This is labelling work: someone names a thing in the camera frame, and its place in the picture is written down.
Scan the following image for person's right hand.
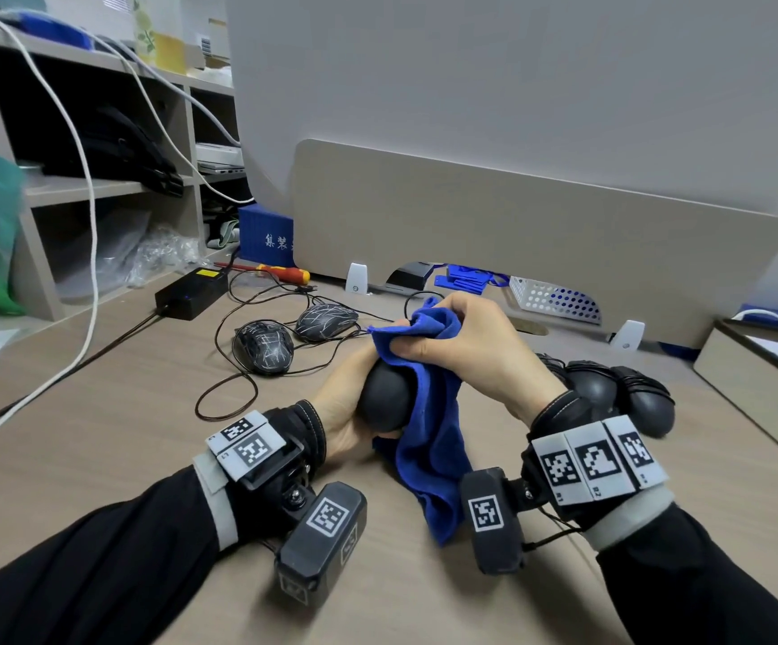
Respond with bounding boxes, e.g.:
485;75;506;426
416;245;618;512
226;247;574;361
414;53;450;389
389;292;579;427

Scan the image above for person's left hand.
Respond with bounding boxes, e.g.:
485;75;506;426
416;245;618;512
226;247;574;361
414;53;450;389
308;318;411;464

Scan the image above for blue microfibre cloth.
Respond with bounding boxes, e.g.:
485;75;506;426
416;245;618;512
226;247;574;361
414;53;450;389
367;297;475;547

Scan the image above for person's left forearm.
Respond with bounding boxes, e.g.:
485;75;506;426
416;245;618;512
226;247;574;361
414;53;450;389
0;456;238;645

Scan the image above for person's right forearm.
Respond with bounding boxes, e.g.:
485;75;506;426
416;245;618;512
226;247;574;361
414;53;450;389
584;486;778;645

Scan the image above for black mouse with white lines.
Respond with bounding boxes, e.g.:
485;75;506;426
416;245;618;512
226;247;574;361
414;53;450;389
233;321;295;377
295;302;360;344

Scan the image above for black and white device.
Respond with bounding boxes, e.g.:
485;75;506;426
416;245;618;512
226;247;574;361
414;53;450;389
385;262;438;297

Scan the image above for blue plastic parts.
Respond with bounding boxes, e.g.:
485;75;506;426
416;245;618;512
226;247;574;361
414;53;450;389
433;263;512;295

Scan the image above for red and yellow screwdriver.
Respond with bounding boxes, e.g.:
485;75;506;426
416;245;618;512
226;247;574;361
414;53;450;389
213;261;311;287

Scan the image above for white perforated basket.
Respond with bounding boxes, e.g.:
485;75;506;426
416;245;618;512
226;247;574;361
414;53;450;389
508;275;604;327

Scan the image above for blue cardboard box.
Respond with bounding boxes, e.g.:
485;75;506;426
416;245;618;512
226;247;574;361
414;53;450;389
237;203;296;270

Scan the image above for beige desk divider panel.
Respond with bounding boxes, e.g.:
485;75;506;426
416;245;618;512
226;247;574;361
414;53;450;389
291;138;778;350

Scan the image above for left wrist marker band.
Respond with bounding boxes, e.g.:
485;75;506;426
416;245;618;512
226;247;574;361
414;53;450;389
206;409;289;483

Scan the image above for wrist marker band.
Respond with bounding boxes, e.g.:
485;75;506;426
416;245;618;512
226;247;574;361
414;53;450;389
530;415;670;507
206;409;289;483

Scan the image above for black power adapter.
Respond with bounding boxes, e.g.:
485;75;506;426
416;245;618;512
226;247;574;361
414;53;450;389
154;265;230;322

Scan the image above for right wrist marker band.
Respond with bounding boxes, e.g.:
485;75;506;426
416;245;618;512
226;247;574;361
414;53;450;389
530;415;670;507

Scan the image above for clear plastic bags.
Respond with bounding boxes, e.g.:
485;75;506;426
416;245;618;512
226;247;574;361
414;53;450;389
125;223;203;290

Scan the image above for white flat device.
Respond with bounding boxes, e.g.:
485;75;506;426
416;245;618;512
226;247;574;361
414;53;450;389
194;142;247;176

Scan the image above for black bag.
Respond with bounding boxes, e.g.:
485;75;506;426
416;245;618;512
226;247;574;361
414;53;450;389
43;103;186;199

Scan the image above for beige open box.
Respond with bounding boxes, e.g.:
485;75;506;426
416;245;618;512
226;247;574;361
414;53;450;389
692;318;778;472

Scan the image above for beige shelf unit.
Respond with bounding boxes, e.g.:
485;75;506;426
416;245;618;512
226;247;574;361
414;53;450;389
0;16;250;324

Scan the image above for yellow and white carton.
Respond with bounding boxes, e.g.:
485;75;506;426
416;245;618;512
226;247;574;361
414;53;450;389
131;0;190;76

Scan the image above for blue pouch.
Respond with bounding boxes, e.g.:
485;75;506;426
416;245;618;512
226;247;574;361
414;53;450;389
0;11;96;52

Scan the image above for black mouse cable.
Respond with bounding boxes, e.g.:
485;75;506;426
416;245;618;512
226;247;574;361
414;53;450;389
194;267;445;424

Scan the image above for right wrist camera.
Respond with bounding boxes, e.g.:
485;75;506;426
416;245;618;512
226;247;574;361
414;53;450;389
459;467;526;576

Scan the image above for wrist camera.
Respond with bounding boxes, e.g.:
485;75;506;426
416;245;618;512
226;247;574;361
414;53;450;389
275;482;368;609
459;467;526;576

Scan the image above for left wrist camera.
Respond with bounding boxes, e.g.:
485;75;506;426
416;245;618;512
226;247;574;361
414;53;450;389
275;482;368;609

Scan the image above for thin white cable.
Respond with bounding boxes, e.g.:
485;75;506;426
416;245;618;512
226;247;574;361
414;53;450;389
83;30;257;207

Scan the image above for thick white cable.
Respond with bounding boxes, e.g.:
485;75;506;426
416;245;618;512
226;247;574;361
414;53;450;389
0;9;102;464

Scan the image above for black power cable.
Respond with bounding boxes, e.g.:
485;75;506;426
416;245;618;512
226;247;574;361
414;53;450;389
0;310;163;445

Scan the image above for blue bag with white handle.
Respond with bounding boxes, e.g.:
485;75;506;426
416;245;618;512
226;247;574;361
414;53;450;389
730;302;778;333

